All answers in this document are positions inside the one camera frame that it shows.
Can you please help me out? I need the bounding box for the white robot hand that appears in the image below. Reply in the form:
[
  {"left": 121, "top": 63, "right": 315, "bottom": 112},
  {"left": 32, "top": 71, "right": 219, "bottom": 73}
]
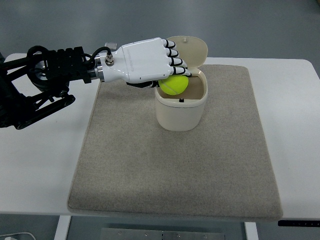
[{"left": 94, "top": 37, "right": 192, "bottom": 88}]

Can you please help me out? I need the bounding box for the yellow tennis ball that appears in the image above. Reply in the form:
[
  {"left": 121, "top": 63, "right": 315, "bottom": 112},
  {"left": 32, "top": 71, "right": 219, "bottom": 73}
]
[{"left": 158, "top": 75, "right": 189, "bottom": 96}]

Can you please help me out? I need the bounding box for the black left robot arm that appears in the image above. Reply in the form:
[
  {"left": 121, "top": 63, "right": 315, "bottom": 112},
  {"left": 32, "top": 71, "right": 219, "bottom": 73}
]
[{"left": 0, "top": 37, "right": 192, "bottom": 130}]

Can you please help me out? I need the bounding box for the beige lidded plastic bin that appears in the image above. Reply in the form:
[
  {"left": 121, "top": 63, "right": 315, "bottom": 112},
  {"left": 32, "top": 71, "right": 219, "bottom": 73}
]
[{"left": 154, "top": 36, "right": 208, "bottom": 131}]

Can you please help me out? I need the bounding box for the small silver floor plate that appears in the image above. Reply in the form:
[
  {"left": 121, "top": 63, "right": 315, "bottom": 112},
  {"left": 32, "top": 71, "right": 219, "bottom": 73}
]
[{"left": 104, "top": 42, "right": 118, "bottom": 51}]

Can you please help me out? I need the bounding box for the beige fabric mat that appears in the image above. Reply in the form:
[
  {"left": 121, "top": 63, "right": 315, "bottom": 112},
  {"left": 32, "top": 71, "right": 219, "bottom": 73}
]
[{"left": 67, "top": 65, "right": 283, "bottom": 222}]

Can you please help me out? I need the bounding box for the white right table leg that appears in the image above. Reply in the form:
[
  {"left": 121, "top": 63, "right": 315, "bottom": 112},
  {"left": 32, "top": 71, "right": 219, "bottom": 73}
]
[{"left": 244, "top": 222, "right": 259, "bottom": 240}]

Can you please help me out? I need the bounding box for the white table leg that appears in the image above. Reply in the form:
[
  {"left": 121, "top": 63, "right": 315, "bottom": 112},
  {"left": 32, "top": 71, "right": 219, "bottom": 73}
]
[
  {"left": 54, "top": 215, "right": 72, "bottom": 240},
  {"left": 244, "top": 222, "right": 259, "bottom": 240}
]

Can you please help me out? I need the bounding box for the black table control panel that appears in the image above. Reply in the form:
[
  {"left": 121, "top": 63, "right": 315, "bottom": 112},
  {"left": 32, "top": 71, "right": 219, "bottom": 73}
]
[{"left": 277, "top": 220, "right": 320, "bottom": 228}]

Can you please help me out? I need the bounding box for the white left table leg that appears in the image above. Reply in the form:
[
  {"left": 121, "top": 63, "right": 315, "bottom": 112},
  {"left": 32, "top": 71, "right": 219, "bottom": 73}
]
[{"left": 54, "top": 215, "right": 72, "bottom": 240}]

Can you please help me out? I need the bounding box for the white device on floor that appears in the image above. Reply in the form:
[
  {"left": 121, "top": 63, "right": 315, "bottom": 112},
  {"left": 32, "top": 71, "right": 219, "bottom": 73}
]
[{"left": 0, "top": 231, "right": 36, "bottom": 240}]

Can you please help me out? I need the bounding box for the grey metal base plate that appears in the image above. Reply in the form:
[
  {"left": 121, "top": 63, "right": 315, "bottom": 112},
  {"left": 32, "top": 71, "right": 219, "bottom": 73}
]
[{"left": 100, "top": 228, "right": 226, "bottom": 240}]

